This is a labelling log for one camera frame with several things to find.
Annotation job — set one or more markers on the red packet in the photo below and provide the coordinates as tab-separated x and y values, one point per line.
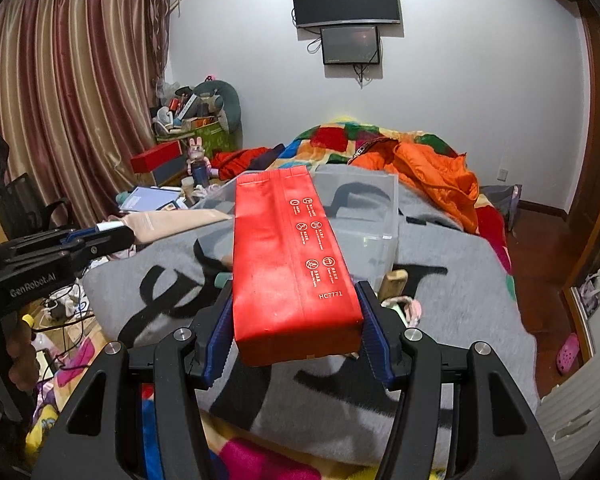
290	270

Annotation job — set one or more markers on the wooden wardrobe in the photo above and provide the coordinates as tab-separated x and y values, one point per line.
575	315

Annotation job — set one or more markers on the yellow plush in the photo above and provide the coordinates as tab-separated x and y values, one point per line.
345	121

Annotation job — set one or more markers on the blue bottle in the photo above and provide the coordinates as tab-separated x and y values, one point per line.
200	175

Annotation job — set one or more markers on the small black monitor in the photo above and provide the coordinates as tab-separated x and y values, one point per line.
350	45

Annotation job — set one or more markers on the clear plastic box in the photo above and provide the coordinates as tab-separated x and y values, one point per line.
365	240

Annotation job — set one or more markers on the colourful patchwork quilt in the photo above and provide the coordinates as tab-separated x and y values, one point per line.
330	137

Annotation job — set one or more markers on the pink cloth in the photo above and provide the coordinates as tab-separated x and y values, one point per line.
80	355

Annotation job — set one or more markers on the white shoes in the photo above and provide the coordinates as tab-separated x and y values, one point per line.
597	285

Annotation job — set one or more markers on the grey blanket with black letters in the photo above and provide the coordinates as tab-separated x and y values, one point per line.
455	310

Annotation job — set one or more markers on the dark purple cloth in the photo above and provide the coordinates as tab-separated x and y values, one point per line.
270	157

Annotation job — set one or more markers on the pink slipper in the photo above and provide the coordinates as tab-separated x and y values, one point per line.
568	352

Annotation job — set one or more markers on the yellow printed cloth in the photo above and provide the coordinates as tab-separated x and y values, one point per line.
40	425

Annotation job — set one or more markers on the orange jacket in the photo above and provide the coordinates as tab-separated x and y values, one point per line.
430	170

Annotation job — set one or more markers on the red box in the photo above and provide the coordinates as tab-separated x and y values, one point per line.
155	157

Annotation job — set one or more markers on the beige cloth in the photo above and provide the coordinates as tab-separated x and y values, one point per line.
170	225

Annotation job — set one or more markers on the pink bunny toy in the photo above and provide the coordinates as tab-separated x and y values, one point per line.
196	147

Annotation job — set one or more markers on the striped curtain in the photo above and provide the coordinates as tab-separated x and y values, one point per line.
70	85

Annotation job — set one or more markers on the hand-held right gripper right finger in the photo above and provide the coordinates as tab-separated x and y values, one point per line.
375	345

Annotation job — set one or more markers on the grey storage box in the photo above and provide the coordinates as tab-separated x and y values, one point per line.
170	172

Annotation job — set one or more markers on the wooden door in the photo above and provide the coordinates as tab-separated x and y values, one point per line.
592	135

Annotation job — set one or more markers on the black office chair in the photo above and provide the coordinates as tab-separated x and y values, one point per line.
25	200

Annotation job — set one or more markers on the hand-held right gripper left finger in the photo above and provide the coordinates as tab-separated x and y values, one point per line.
220	340

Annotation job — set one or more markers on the white desk fan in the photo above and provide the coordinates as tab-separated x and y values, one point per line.
162	120

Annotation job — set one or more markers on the person's left hand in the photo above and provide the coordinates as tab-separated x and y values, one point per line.
22	360

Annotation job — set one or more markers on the mint green tube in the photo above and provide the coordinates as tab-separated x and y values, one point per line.
224	278

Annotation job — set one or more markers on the white wardrobe door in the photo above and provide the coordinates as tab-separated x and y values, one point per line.
580	420

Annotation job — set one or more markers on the red jacket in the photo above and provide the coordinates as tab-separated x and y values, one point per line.
235	160

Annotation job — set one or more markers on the blue notebook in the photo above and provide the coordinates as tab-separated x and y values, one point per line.
145	199

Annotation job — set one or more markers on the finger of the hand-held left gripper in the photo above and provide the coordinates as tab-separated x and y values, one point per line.
105	246
82	234

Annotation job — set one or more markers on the white power strip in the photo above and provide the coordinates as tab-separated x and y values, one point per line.
62	305

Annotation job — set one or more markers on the wall socket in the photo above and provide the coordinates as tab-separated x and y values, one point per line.
503	175

